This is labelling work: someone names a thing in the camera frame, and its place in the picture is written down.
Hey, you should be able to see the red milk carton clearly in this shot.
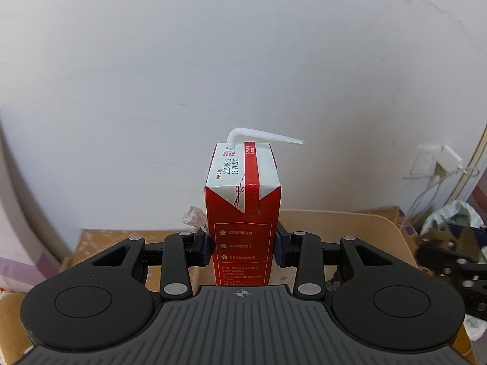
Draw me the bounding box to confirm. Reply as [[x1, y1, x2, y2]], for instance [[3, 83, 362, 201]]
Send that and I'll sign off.
[[205, 141, 284, 287]]

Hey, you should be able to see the beige plastic basket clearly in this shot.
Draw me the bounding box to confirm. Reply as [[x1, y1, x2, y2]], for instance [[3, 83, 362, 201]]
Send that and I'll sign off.
[[279, 209, 419, 286]]

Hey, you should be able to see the white crumpled paper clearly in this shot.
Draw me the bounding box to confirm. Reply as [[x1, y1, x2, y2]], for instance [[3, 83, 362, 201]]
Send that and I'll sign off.
[[462, 314, 487, 342]]

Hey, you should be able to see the pink white bedding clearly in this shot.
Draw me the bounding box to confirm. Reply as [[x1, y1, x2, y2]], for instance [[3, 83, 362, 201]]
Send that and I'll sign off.
[[0, 122, 79, 295]]

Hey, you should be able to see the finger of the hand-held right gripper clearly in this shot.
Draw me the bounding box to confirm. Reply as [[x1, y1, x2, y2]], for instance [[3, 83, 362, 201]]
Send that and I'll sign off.
[[416, 241, 468, 279]]

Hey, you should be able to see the white light switch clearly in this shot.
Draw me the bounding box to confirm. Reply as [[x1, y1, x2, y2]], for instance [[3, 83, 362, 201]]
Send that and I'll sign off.
[[413, 144, 441, 176]]

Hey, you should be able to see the white bent straw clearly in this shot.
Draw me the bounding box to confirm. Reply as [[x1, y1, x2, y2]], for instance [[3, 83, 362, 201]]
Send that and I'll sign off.
[[226, 127, 304, 150]]

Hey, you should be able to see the tan and dark blue box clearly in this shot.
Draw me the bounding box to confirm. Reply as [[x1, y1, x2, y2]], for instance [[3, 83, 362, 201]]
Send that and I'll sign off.
[[416, 221, 487, 264]]

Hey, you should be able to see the floral cloth covered desktop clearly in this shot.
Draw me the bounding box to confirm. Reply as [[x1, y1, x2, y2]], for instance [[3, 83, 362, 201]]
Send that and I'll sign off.
[[0, 206, 487, 365]]

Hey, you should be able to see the white power cord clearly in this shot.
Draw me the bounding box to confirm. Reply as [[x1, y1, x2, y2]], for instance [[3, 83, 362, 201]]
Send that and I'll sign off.
[[403, 171, 442, 231]]

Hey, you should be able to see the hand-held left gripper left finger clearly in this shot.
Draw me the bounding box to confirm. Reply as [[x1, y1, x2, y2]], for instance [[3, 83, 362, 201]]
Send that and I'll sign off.
[[91, 230, 212, 300]]

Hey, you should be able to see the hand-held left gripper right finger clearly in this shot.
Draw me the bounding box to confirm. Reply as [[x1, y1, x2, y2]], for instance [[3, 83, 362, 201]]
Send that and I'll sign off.
[[277, 221, 396, 299]]

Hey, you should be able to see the crumpled clear plastic wrapper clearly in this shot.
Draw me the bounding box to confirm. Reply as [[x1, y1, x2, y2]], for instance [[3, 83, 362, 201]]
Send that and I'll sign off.
[[182, 205, 208, 235]]

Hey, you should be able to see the white charger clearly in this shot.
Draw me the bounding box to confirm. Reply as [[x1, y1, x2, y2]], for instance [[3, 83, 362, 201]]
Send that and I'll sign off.
[[436, 145, 463, 172]]

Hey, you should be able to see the pale green quilt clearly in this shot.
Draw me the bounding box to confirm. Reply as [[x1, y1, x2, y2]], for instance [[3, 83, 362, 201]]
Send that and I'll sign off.
[[420, 199, 487, 236]]

